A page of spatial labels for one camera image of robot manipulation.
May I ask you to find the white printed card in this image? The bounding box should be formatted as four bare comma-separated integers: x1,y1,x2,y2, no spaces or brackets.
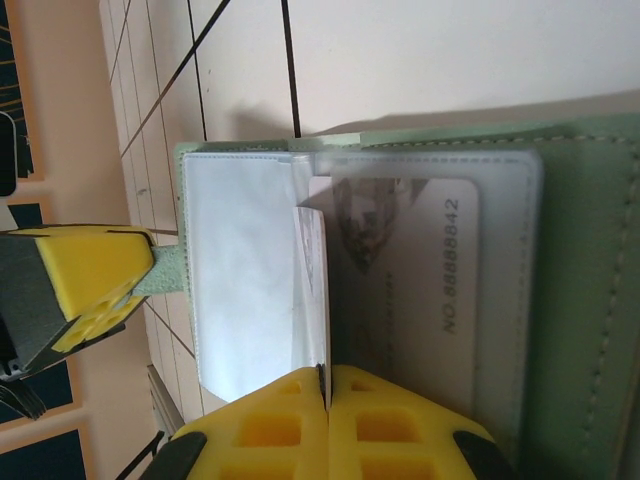
289,207,335,406

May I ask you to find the green card holder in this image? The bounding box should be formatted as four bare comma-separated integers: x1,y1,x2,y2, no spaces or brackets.
171,112,640,480

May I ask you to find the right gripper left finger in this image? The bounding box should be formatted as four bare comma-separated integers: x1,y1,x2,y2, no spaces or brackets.
167,364,330,480

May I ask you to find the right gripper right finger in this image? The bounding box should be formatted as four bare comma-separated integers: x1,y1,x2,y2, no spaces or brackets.
327,364,519,480

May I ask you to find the white card with number print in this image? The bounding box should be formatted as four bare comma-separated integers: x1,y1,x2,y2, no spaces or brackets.
307,174,482,416

